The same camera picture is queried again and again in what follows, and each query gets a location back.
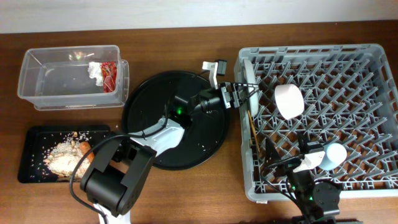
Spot grey plate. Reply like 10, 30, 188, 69
243, 58, 259, 116

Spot wooden chopstick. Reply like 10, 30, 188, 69
247, 110, 261, 153

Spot white bowl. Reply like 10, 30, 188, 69
274, 84, 305, 119

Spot light blue cup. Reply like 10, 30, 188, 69
319, 143, 347, 170

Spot red snack wrapper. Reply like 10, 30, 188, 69
101, 62, 117, 93

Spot white napkin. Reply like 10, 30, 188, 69
88, 62, 103, 86

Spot orange carrot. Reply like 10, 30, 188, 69
79, 141, 95, 163

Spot rice and food scraps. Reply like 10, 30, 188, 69
29, 131, 91, 182

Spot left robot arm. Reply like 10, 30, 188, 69
80, 82, 259, 223

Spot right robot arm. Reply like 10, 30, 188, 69
263, 134, 342, 224

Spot grey dishwasher rack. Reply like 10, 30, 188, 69
234, 44, 397, 203

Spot clear plastic waste bin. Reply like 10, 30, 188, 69
17, 45, 129, 111

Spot round black serving tray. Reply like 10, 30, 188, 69
121, 70, 230, 170

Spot black rectangular tray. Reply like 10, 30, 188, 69
17, 124, 111, 184

